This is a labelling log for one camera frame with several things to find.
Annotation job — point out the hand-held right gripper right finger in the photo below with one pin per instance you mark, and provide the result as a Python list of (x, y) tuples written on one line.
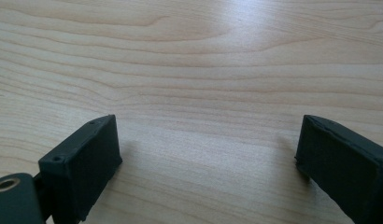
[(342, 165)]

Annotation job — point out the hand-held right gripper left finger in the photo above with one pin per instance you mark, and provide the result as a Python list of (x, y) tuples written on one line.
[(82, 168)]

